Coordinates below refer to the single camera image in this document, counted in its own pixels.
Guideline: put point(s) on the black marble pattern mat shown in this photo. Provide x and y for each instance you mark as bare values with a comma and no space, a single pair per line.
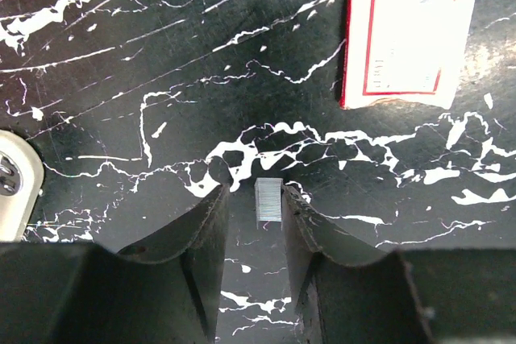
134,105

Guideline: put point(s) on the small silver staple strip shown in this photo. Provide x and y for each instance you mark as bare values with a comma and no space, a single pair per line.
268,199

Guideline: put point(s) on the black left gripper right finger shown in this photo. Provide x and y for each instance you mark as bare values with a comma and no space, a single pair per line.
347,291

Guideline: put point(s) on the red staple box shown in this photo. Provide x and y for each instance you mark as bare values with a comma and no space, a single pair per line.
407,50

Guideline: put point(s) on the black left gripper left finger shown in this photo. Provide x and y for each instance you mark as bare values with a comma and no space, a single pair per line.
164,288

